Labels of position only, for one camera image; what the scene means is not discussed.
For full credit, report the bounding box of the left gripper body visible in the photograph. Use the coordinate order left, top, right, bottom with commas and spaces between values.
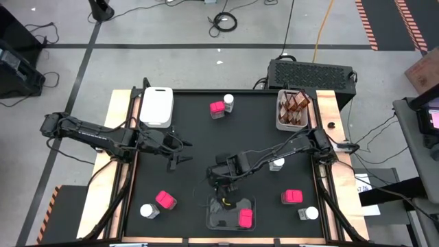
156, 129, 182, 172

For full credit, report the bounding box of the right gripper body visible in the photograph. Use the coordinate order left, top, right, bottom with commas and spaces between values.
206, 163, 241, 193

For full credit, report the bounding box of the pink cube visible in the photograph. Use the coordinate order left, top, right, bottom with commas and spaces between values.
209, 100, 226, 120
238, 208, 254, 229

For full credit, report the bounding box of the white-lidded spice jar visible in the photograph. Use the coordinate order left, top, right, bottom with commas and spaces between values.
139, 203, 161, 220
268, 158, 285, 172
297, 205, 320, 221

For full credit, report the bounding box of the white cap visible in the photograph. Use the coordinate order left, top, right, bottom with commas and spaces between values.
222, 93, 235, 113

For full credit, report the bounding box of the clear plastic tray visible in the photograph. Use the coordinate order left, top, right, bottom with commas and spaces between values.
204, 193, 257, 232

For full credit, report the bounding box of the black table mat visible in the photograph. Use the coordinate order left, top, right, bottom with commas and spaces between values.
123, 91, 325, 239

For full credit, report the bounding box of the white plastic bin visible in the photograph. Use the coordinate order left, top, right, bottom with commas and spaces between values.
139, 86, 174, 128

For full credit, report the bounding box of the grey plastic bin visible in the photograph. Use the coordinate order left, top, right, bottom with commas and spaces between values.
276, 89, 311, 132

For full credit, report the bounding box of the black hazard-striped floor mat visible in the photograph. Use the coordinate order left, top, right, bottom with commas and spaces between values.
354, 0, 439, 52
36, 185, 88, 246

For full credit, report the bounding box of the black computer case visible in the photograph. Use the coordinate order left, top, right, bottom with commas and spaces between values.
266, 58, 357, 103

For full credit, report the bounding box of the white paper sheet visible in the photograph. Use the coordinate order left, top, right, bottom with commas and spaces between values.
355, 173, 381, 217

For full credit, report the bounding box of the black stand base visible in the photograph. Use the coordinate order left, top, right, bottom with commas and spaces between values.
87, 0, 115, 23

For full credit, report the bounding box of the black equipment case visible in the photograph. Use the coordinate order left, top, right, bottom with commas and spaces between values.
0, 40, 47, 100

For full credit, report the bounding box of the grey cart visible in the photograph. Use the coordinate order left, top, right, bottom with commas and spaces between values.
392, 97, 439, 247

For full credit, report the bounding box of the black cabinet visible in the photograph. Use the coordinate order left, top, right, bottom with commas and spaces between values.
0, 5, 45, 52

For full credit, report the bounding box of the black monitor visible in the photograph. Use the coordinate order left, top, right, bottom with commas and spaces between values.
407, 83, 439, 138

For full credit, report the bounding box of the cardboard box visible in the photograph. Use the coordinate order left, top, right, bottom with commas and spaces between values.
404, 46, 439, 95

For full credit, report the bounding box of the black aluminium table frame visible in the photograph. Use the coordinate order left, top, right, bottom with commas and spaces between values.
77, 77, 370, 247

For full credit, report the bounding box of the coiled black cable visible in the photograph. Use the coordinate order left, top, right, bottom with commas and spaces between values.
207, 12, 238, 38

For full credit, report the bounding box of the black power cable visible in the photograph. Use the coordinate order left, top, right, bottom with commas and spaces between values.
276, 0, 296, 62

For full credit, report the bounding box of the yellow floor cable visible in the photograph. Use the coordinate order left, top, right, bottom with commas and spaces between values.
311, 0, 335, 64

